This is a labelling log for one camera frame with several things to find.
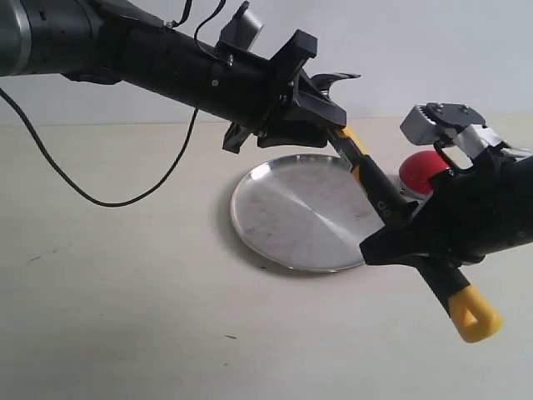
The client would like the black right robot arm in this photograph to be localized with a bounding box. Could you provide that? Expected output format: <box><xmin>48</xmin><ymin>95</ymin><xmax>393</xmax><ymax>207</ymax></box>
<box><xmin>361</xmin><ymin>149</ymin><xmax>532</xmax><ymax>265</ymax></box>

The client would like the round stainless steel plate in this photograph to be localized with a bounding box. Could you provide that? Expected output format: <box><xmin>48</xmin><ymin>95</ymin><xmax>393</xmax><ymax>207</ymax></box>
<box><xmin>229</xmin><ymin>154</ymin><xmax>384</xmax><ymax>273</ymax></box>

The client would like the red dome push button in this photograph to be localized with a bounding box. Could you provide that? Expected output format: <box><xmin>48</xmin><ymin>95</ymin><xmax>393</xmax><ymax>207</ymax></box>
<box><xmin>398</xmin><ymin>150</ymin><xmax>449</xmax><ymax>201</ymax></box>

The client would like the black and yellow claw hammer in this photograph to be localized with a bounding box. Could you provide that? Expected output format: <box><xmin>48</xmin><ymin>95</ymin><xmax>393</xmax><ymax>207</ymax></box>
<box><xmin>311</xmin><ymin>72</ymin><xmax>504</xmax><ymax>344</ymax></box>

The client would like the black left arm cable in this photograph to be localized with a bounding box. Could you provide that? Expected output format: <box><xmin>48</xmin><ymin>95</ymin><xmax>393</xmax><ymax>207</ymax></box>
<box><xmin>0</xmin><ymin>0</ymin><xmax>228</xmax><ymax>208</ymax></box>

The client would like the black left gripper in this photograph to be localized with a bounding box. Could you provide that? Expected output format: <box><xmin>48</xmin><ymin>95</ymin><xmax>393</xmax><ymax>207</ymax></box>
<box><xmin>208</xmin><ymin>30</ymin><xmax>347</xmax><ymax>153</ymax></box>

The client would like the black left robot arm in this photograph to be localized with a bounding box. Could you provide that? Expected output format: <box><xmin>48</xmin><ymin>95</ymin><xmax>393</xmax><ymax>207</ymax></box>
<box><xmin>1</xmin><ymin>1</ymin><xmax>346</xmax><ymax>153</ymax></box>

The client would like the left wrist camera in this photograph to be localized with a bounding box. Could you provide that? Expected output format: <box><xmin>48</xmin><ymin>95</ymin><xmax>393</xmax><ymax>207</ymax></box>
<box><xmin>217</xmin><ymin>1</ymin><xmax>264</xmax><ymax>51</ymax></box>

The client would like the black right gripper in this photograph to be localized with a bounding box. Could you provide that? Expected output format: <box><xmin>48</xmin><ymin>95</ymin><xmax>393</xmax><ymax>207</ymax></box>
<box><xmin>358</xmin><ymin>147</ymin><xmax>533</xmax><ymax>268</ymax></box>

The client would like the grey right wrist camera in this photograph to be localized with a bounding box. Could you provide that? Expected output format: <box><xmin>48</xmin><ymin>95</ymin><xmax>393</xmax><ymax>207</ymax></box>
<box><xmin>400</xmin><ymin>102</ymin><xmax>510</xmax><ymax>160</ymax></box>

